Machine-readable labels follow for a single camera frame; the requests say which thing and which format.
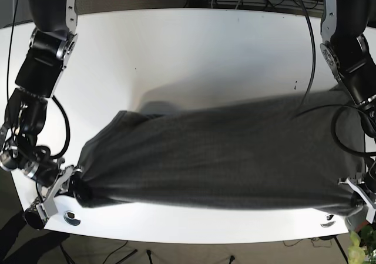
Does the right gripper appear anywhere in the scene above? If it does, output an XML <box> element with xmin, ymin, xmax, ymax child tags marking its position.
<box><xmin>36</xmin><ymin>164</ymin><xmax>93</xmax><ymax>207</ymax></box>

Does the grey plant pot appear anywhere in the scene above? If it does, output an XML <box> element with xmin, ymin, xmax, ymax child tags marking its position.
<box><xmin>344</xmin><ymin>207</ymin><xmax>371</xmax><ymax>232</ymax></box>

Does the right silver table grommet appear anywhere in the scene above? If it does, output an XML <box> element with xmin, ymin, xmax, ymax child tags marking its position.
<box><xmin>320</xmin><ymin>213</ymin><xmax>336</xmax><ymax>228</ymax></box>

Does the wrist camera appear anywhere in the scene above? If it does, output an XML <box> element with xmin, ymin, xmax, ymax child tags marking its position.
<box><xmin>36</xmin><ymin>198</ymin><xmax>58</xmax><ymax>221</ymax></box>
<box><xmin>366</xmin><ymin>205</ymin><xmax>376</xmax><ymax>223</ymax></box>

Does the left silver table grommet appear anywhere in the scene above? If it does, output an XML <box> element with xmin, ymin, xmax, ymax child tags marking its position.
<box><xmin>63</xmin><ymin>211</ymin><xmax>81</xmax><ymax>226</ymax></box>

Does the silver table grommet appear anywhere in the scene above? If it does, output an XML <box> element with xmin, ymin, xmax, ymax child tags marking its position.
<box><xmin>63</xmin><ymin>211</ymin><xmax>81</xmax><ymax>226</ymax></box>
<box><xmin>320</xmin><ymin>213</ymin><xmax>336</xmax><ymax>228</ymax></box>

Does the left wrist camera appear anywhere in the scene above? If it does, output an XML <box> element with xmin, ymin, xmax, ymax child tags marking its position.
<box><xmin>366</xmin><ymin>205</ymin><xmax>376</xmax><ymax>223</ymax></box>

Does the grey T-shirt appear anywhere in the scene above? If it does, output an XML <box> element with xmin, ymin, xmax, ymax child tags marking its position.
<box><xmin>77</xmin><ymin>91</ymin><xmax>365</xmax><ymax>215</ymax></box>

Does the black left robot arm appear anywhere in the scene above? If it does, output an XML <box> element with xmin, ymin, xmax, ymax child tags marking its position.
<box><xmin>320</xmin><ymin>0</ymin><xmax>375</xmax><ymax>138</ymax></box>

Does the black gold spotted cup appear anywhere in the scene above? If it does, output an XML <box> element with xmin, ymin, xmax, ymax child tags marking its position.
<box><xmin>23</xmin><ymin>197</ymin><xmax>49</xmax><ymax>230</ymax></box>

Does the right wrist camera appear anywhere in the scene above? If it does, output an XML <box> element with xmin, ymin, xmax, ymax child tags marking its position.
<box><xmin>36</xmin><ymin>198</ymin><xmax>58</xmax><ymax>221</ymax></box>

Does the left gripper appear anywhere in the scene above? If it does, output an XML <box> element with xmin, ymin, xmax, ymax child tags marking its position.
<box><xmin>338</xmin><ymin>172</ymin><xmax>375</xmax><ymax>208</ymax></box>

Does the green plant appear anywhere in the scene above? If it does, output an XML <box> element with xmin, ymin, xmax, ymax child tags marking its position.
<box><xmin>347</xmin><ymin>225</ymin><xmax>375</xmax><ymax>264</ymax></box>

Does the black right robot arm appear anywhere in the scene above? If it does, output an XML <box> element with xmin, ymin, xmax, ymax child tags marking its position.
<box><xmin>1</xmin><ymin>0</ymin><xmax>78</xmax><ymax>188</ymax></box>

